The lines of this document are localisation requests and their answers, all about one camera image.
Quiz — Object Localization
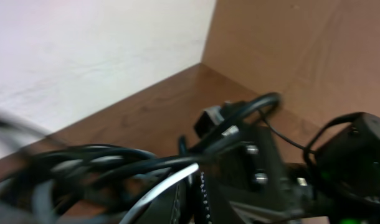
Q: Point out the white usb cable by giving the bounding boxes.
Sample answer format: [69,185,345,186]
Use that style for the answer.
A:
[118,162,200,224]

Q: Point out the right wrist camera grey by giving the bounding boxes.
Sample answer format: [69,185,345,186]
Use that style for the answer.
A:
[194,106,224,139]

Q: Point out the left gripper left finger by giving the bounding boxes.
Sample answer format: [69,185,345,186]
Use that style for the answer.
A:
[140,183,186,224]

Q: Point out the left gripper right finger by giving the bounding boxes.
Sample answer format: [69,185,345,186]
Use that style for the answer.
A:
[193,172,214,224]

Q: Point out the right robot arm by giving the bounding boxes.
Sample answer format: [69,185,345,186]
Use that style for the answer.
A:
[206,113,380,223]

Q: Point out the black usb cable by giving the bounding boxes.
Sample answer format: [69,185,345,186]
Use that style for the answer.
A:
[0,135,209,224]

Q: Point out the cardboard box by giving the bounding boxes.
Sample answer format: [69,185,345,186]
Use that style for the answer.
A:
[202,0,380,126]

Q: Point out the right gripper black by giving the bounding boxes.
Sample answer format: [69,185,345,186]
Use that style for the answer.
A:
[214,126,323,223]

